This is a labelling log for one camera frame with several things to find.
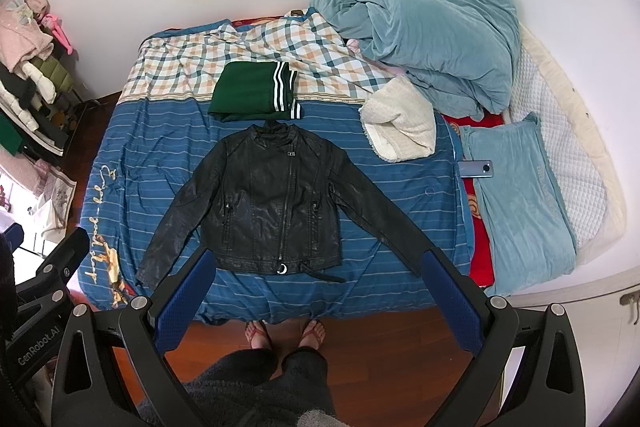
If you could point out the foot in sandal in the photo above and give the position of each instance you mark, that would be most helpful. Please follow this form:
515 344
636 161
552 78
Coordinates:
313 335
257 336

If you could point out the cream fleece blanket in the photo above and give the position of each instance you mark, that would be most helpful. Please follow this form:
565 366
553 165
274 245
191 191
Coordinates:
399 122

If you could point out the blue striped plaid bedsheet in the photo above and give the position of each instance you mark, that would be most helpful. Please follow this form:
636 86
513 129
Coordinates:
161 130

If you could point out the left foot in sandal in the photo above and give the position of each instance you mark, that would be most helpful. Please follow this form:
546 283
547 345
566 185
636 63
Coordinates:
257 336

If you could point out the folded green striped garment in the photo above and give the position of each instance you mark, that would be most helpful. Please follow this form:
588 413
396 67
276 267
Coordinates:
256 91

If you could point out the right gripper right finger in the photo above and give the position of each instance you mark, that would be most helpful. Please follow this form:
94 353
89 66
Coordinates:
548 387

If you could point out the light blue duvet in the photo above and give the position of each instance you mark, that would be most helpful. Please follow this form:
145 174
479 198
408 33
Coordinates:
462 54

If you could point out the light blue pillow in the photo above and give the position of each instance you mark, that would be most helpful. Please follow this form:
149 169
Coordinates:
530 238

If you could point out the blue smartphone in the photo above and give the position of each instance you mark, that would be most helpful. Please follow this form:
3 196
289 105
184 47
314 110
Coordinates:
475 169

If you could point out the right foot in sandal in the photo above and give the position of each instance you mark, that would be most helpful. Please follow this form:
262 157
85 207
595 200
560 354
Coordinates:
313 335

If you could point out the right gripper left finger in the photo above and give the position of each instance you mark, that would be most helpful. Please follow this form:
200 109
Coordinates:
88 386

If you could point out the black leather jacket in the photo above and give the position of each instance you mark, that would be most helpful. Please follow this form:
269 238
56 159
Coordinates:
266 200

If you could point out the clothes rack with garments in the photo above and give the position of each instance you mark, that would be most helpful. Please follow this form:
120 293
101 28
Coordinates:
41 108

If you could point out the red patterned sheet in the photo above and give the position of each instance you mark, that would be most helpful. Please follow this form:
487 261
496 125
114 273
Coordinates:
481 271

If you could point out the white quilted mattress pad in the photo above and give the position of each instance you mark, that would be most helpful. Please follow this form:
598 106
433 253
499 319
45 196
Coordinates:
593 197

